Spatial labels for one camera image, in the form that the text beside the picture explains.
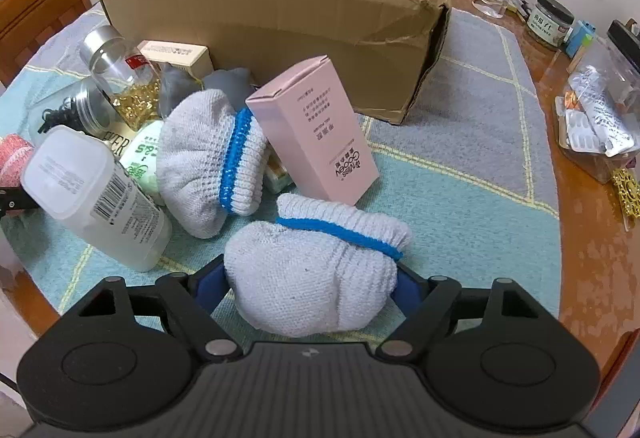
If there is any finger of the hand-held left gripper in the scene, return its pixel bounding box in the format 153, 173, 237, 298
0, 188, 41, 216

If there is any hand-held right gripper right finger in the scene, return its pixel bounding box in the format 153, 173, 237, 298
377, 263, 558, 364

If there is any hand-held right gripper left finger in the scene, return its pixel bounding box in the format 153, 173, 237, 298
60, 255, 241, 364

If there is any white plastic bottle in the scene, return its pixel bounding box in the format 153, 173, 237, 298
21, 125, 173, 273

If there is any clear jar of black clips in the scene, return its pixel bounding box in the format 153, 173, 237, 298
27, 78, 118, 144

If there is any grey toy figure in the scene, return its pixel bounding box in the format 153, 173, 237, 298
159, 65, 258, 119

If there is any cardboard box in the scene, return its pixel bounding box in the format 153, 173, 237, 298
96, 0, 452, 126

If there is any pink knitted item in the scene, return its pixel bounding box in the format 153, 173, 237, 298
0, 133, 36, 216

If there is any cream greeting card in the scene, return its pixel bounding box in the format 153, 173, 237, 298
100, 120, 136, 159

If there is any green tissue packet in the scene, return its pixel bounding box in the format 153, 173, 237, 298
119, 120, 168, 206

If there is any clear jar of yellow capsules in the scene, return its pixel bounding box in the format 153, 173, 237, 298
80, 25, 163, 131

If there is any pink carton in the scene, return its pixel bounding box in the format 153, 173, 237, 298
245, 55, 380, 206

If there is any wooden chair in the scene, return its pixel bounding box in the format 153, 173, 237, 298
0, 0, 106, 86

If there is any cream carton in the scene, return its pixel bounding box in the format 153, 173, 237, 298
137, 40, 215, 81

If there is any clear plastic medicine container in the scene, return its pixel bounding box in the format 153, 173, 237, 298
552, 20, 640, 184

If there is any silver blister pack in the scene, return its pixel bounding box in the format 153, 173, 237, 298
564, 110, 608, 153

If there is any gold ornament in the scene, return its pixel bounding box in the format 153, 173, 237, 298
611, 168, 640, 231

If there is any white medicine tube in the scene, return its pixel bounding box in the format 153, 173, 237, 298
570, 70, 640, 154

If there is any glass jar with dark lid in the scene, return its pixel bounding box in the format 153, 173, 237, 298
522, 0, 576, 51

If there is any small blue box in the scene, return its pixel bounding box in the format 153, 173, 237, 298
566, 20, 598, 59

